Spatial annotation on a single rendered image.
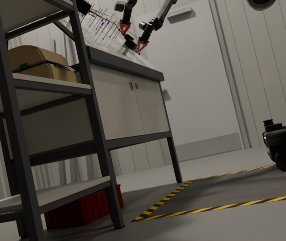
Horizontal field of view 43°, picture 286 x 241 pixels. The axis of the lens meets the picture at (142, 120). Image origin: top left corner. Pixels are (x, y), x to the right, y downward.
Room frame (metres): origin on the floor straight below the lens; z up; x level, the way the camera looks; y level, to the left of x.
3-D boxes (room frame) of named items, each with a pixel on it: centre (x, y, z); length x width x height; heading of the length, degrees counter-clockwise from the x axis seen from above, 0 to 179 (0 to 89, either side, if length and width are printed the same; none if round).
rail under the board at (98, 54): (2.27, -0.01, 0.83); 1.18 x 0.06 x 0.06; 159
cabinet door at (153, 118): (2.53, -0.09, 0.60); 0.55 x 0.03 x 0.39; 159
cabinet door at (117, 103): (2.02, 0.11, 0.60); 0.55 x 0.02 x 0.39; 159
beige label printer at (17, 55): (1.55, 0.42, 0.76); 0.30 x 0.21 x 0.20; 73
